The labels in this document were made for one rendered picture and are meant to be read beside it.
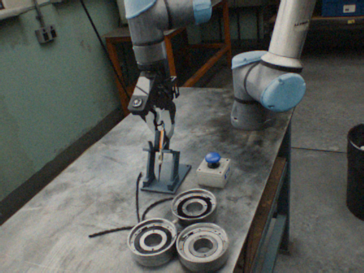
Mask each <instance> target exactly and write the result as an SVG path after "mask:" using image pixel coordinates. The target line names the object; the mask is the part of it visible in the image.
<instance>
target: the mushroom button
mask: <svg viewBox="0 0 364 273"><path fill-rule="evenodd" d="M220 159H221V158H220V155H219V154H217V153H209V154H207V155H206V156H205V161H206V162H207V163H211V164H212V165H215V164H216V163H217V162H218V161H219V160H220Z"/></svg>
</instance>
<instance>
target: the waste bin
mask: <svg viewBox="0 0 364 273"><path fill-rule="evenodd" d="M347 141H348V143H347V158H348V172H347V193H346V204H347V206H348V209H349V211H350V212H351V213H352V214H353V215H356V216H357V217H358V218H360V219H362V220H364V150H362V149H360V148H361V147H362V146H364V123H360V124H357V125H355V126H353V127H352V128H351V129H350V130H349V132H348V134H347Z"/></svg>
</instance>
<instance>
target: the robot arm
mask: <svg viewBox="0 0 364 273"><path fill-rule="evenodd" d="M124 2H125V9H126V18H127V22H128V26H129V30H130V33H131V39H132V42H133V49H134V54H135V58H136V61H137V64H138V68H139V69H141V70H146V71H142V72H141V74H140V77H139V78H138V82H137V84H136V87H135V89H134V92H133V95H132V98H131V100H130V103H129V106H128V110H130V112H131V114H132V115H138V116H142V117H143V120H144V121H145V123H147V125H148V127H149V129H150V130H151V132H152V133H153V134H155V131H158V129H157V122H158V121H159V118H160V114H159V111H156V110H155V108H157V109H161V110H163V109H164V111H163V112H162V113H161V119H162V120H163V121H164V128H165V130H166V137H167V139H168V140H170V139H171V137H172V135H173V133H174V128H175V124H176V122H177V120H178V115H177V112H176V104H175V103H174V102H173V101H172V100H173V99H174V93H175V98H178V97H179V85H178V80H177V76H171V75H170V69H169V64H168V54H167V51H166V44H165V41H164V34H163V32H164V31H170V30H174V29H179V28H182V27H187V26H191V25H198V24H201V23H205V22H207V21H209V20H210V18H211V14H212V5H211V0H124ZM315 3H316V0H281V3H280V6H279V10H278V15H277V20H276V24H275V27H274V32H273V35H272V39H271V42H270V46H269V51H251V52H247V53H243V54H240V55H236V56H235V57H234V58H233V60H232V67H231V69H232V70H233V86H234V95H235V102H234V105H233V109H232V111H231V123H232V125H233V126H234V127H236V128H238V129H240V130H244V131H260V130H263V129H266V128H269V127H271V126H273V124H274V123H275V122H276V112H285V111H289V110H291V109H292V108H293V107H295V106H297V104H299V102H300V101H301V100H302V99H303V96H304V93H305V91H306V84H305V83H304V80H303V79H302V76H301V72H302V69H303V66H304V65H303V64H302V62H301V60H300V55H301V52H302V49H303V46H304V42H305V40H306V36H307V30H308V28H309V24H310V21H311V17H312V15H313V11H314V6H315ZM176 83H177V91H178V92H177V93H176V87H175V84H176ZM172 87H174V89H173V88H172Z"/></svg>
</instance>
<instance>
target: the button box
mask: <svg viewBox="0 0 364 273"><path fill-rule="evenodd" d="M196 173H197V178H198V184H199V185H203V186H208V187H215V188H220V189H224V187H225V185H226V183H227V182H228V179H229V177H230V175H231V159H225V158H221V159H220V160H219V161H218V162H216V164H215V165H212V164H211V163H208V162H206V161H205V158H204V159H203V162H202V163H201V165H200V167H199V168H198V169H197V170H196Z"/></svg>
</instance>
